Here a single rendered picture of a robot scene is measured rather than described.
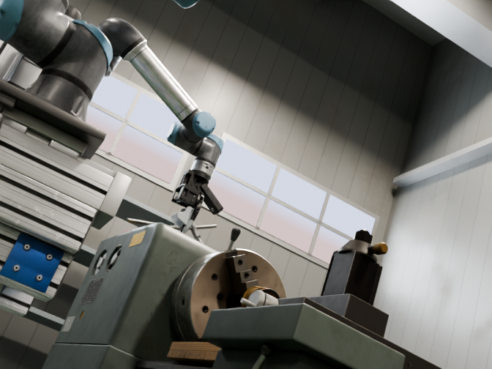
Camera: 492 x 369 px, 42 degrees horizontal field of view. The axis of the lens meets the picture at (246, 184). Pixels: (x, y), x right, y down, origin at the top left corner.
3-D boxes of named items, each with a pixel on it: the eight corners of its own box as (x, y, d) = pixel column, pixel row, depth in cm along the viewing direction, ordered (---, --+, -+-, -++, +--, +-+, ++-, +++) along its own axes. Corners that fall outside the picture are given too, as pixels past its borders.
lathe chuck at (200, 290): (154, 323, 172) (211, 230, 186) (240, 384, 181) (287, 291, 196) (168, 322, 164) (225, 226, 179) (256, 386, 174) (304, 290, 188)
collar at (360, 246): (329, 252, 129) (333, 239, 130) (358, 269, 132) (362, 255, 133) (355, 247, 122) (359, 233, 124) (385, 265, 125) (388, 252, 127)
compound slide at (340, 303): (280, 321, 130) (286, 298, 132) (317, 340, 134) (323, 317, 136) (343, 318, 113) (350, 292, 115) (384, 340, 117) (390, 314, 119)
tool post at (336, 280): (318, 299, 126) (332, 254, 130) (346, 315, 128) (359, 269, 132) (342, 298, 119) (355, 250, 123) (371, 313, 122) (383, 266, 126)
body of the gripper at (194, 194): (170, 203, 211) (182, 171, 216) (191, 214, 214) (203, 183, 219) (179, 198, 205) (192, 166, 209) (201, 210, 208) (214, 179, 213)
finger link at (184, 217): (169, 228, 204) (179, 203, 208) (184, 236, 206) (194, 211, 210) (173, 226, 202) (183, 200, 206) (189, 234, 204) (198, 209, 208)
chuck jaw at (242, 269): (225, 296, 178) (217, 254, 179) (241, 293, 180) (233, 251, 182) (246, 293, 168) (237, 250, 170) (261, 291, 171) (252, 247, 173)
